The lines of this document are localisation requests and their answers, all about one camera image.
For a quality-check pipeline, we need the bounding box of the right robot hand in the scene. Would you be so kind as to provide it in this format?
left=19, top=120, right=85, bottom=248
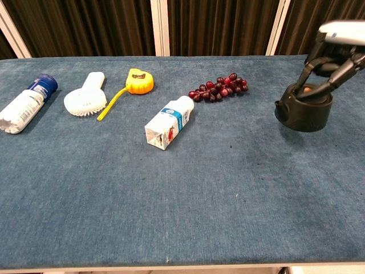
left=295, top=19, right=365, bottom=100

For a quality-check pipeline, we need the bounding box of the black round pot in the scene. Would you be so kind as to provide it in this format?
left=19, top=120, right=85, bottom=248
left=274, top=83, right=334, bottom=133

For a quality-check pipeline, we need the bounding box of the red grape bunch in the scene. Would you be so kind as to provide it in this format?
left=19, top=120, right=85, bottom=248
left=188, top=72, right=249, bottom=103

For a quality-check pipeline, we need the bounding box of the white and blue milk carton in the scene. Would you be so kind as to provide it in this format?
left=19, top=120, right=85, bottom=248
left=144, top=95, right=195, bottom=151

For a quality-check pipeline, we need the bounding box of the yellow tape measure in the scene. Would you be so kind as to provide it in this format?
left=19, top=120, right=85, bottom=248
left=96, top=67, right=155, bottom=122

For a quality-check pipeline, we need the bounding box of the blue table cloth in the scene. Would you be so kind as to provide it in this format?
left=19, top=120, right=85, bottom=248
left=0, top=54, right=365, bottom=271

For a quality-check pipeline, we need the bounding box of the black curtain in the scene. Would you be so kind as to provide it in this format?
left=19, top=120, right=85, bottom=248
left=0, top=0, right=365, bottom=61

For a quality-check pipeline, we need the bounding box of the white handheld fan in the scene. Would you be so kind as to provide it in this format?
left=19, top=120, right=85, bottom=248
left=63, top=71, right=108, bottom=118

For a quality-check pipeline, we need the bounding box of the white and blue spray can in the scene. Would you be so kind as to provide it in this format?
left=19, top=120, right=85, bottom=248
left=0, top=74, right=59, bottom=135

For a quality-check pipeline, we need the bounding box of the white frame post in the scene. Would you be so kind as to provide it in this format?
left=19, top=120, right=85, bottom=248
left=265, top=0, right=294, bottom=57
left=150, top=0, right=171, bottom=57
left=0, top=2, right=32, bottom=59

